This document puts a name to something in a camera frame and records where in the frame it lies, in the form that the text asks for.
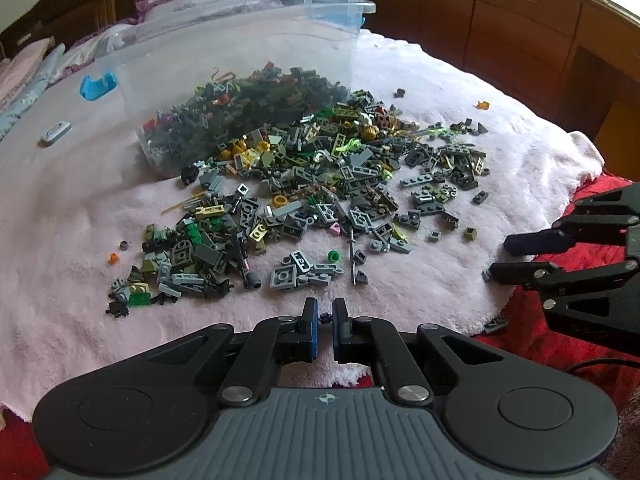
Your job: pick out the small grey toy brick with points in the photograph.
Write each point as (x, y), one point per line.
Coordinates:
(486, 274)
(495, 326)

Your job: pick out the small grey white device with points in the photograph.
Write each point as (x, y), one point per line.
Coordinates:
(55, 133)

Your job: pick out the white purple-trimmed pillow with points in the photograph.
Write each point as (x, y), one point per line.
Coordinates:
(100, 40)
(165, 7)

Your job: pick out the pile of toy bricks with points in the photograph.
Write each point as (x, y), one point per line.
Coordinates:
(300, 185)

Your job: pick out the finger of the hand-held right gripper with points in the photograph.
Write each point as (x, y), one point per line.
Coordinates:
(530, 243)
(515, 272)

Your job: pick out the small yellow toy brick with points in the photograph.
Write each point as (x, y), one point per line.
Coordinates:
(482, 105)

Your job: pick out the light blue quilt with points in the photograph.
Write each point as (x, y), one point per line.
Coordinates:
(30, 95)

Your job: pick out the white fluffy blanket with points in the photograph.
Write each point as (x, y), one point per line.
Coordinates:
(75, 320)

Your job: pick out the wooden cabinet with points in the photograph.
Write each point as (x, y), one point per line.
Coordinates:
(500, 35)

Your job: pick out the pink quilt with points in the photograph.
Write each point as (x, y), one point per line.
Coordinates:
(20, 70)

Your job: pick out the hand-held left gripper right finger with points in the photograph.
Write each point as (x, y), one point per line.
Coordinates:
(341, 340)

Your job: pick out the clear plastic storage bin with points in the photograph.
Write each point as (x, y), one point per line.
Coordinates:
(250, 45)

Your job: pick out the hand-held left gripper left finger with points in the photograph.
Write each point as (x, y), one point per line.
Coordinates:
(309, 340)

